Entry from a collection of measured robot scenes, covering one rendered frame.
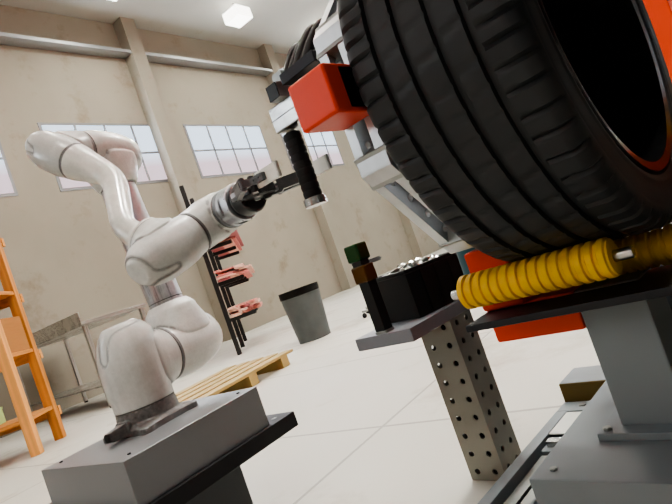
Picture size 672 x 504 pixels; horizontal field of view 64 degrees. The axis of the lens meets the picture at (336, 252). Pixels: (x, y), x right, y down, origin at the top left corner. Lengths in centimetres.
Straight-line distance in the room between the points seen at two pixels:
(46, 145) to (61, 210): 806
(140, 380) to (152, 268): 40
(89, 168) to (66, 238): 804
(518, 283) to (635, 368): 22
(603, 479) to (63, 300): 875
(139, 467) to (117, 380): 29
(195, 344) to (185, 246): 47
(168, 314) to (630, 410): 114
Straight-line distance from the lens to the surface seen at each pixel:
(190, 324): 159
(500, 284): 88
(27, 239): 931
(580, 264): 82
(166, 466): 129
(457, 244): 92
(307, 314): 548
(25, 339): 560
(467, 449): 149
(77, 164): 155
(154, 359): 147
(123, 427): 148
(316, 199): 102
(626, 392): 98
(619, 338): 95
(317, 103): 75
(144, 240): 117
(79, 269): 947
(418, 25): 69
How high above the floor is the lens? 63
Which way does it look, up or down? 1 degrees up
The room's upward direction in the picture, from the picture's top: 20 degrees counter-clockwise
